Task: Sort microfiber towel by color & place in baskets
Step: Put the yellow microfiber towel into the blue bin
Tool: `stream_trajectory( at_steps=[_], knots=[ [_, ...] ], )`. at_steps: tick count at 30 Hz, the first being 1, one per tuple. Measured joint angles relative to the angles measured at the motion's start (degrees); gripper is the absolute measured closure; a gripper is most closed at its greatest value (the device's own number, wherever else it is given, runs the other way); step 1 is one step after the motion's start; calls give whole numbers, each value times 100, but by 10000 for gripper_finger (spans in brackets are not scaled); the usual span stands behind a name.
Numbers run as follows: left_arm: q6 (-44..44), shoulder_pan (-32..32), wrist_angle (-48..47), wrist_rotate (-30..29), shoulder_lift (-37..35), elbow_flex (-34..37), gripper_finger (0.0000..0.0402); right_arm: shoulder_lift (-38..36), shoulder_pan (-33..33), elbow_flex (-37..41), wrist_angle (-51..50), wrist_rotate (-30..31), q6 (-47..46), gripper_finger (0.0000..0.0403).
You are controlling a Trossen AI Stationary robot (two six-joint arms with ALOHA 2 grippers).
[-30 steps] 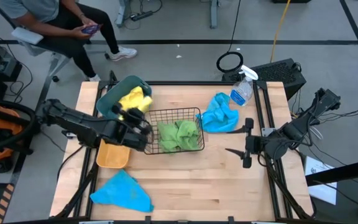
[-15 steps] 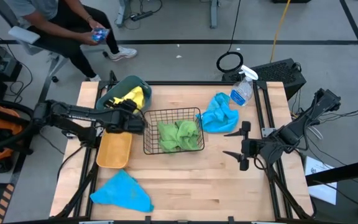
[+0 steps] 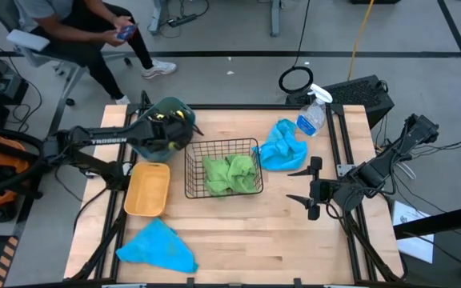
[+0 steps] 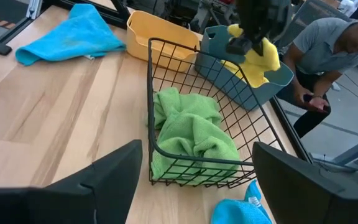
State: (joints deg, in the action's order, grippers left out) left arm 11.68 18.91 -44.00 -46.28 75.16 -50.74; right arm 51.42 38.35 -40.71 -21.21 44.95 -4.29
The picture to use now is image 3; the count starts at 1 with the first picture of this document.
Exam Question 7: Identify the teal plastic basket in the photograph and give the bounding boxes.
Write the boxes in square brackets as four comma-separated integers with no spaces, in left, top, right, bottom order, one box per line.
[132,96,197,163]

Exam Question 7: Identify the blue microfiber towel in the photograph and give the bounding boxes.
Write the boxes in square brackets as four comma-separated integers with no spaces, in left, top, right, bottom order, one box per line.
[253,118,309,172]
[115,218,199,274]

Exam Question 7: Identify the white cable loop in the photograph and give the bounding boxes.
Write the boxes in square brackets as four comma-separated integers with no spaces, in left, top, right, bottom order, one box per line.
[397,162,418,181]

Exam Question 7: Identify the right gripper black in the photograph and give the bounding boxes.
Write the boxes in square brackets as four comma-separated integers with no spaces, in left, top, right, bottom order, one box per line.
[285,156,359,222]

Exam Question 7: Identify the black wire basket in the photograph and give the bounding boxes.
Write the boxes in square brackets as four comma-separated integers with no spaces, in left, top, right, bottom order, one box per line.
[183,138,264,200]

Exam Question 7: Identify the black cable bundle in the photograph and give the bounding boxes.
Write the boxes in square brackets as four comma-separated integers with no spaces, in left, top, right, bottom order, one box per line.
[426,134,461,157]

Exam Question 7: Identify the black power strip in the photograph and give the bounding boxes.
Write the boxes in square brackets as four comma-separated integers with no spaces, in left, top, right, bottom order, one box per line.
[167,14,198,28]

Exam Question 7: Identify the black beam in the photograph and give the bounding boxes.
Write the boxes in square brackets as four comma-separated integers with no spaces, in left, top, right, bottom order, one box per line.
[392,202,461,241]

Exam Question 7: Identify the yellow floor cable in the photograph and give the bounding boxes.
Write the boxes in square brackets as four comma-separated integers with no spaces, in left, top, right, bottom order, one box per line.
[347,0,375,82]

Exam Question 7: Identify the green microfiber towel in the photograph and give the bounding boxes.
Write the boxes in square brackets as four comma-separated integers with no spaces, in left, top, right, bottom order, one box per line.
[202,155,232,197]
[226,154,258,194]

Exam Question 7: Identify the blue phone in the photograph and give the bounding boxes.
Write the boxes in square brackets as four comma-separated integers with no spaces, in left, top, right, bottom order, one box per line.
[116,22,139,42]

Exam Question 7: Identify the grey office chair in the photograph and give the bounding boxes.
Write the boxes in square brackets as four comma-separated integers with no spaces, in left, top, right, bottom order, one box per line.
[0,0,91,107]

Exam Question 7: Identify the person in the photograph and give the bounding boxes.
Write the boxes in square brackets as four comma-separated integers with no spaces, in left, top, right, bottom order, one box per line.
[12,0,178,106]

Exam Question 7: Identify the black coiled cable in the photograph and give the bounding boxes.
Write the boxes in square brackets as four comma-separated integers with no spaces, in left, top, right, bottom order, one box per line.
[277,0,315,96]

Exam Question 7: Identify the orange shop vacuum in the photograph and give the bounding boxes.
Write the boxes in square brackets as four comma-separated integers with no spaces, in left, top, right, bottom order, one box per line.
[0,126,55,223]

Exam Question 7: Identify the white paper sheet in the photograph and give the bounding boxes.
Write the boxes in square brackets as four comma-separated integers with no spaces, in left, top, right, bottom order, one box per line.
[391,199,435,265]

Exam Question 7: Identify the black floor cable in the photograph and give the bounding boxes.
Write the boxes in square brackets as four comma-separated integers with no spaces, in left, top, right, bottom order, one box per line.
[0,26,43,133]

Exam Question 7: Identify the clear spray bottle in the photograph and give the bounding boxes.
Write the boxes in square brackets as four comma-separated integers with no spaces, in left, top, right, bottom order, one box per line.
[295,83,334,138]

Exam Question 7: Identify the black metal table frame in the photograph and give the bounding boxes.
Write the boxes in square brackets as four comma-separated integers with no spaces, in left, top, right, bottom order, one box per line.
[70,90,410,283]

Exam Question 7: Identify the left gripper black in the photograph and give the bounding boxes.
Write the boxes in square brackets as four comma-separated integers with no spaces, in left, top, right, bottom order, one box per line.
[136,106,205,153]

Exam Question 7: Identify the black computer case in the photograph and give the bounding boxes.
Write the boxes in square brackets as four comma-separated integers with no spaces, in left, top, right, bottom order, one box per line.
[285,74,395,130]

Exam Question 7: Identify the black vacuum hose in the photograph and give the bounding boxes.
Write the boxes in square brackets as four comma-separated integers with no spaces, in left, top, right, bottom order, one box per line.
[0,126,51,197]

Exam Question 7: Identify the yellow plastic basket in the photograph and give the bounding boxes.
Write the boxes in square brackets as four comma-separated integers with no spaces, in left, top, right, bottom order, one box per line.
[123,162,171,218]

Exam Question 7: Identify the grey desk leg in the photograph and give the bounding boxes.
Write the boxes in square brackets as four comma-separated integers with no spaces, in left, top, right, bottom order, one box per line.
[147,0,167,36]
[269,0,283,38]

